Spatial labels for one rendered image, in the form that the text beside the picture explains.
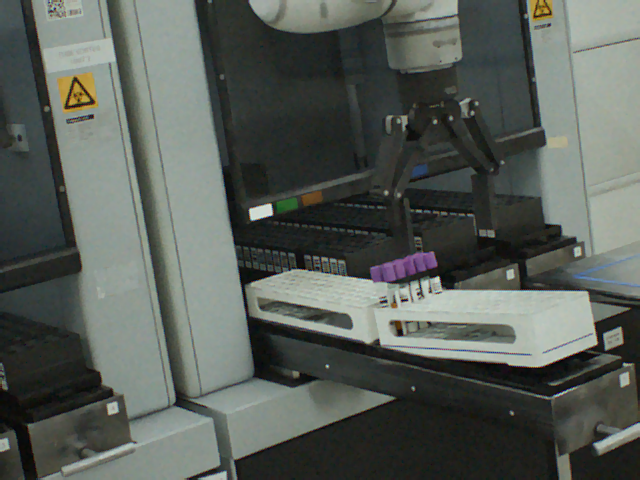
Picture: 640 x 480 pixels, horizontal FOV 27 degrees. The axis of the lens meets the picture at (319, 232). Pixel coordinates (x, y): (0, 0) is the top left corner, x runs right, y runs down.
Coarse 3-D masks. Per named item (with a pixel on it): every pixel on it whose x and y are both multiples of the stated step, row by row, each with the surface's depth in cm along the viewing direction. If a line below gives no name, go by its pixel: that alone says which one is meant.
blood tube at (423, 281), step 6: (414, 258) 176; (420, 258) 175; (420, 264) 175; (420, 270) 175; (420, 276) 176; (420, 282) 176; (426, 282) 176; (420, 288) 176; (426, 288) 176; (426, 294) 176; (432, 324) 176
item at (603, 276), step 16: (592, 256) 205; (608, 256) 204; (624, 256) 202; (544, 272) 200; (560, 272) 199; (576, 272) 197; (592, 272) 196; (608, 272) 194; (624, 272) 193; (528, 288) 198; (544, 288) 195; (560, 288) 192; (576, 288) 189; (592, 288) 187; (608, 288) 186; (624, 288) 184; (608, 304) 185; (624, 304) 182; (560, 464) 202
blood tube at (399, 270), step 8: (392, 264) 174; (400, 264) 173; (400, 272) 173; (400, 280) 174; (400, 288) 174; (400, 296) 174; (408, 296) 174; (408, 304) 174; (408, 328) 174; (416, 328) 174
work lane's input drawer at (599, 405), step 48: (288, 336) 192; (336, 336) 183; (384, 384) 174; (432, 384) 166; (480, 384) 158; (528, 384) 153; (576, 384) 152; (624, 384) 155; (528, 432) 153; (576, 432) 151; (624, 432) 150
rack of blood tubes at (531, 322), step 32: (384, 320) 174; (416, 320) 168; (448, 320) 163; (480, 320) 158; (512, 320) 154; (544, 320) 152; (576, 320) 155; (416, 352) 170; (448, 352) 165; (480, 352) 160; (512, 352) 155
